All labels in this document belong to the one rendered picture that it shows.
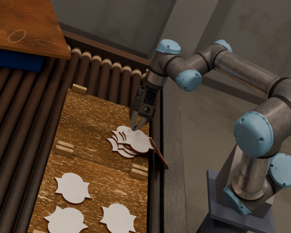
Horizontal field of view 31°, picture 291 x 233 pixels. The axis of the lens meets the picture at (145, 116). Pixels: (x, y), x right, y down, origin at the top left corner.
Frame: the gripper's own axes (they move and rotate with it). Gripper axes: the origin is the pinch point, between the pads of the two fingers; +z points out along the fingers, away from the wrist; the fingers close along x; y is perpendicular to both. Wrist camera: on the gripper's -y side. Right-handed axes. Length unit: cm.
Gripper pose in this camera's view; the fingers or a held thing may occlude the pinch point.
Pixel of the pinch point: (134, 129)
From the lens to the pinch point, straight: 191.6
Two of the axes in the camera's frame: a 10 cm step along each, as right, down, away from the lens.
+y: 0.3, -5.3, 8.5
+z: -3.6, 7.9, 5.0
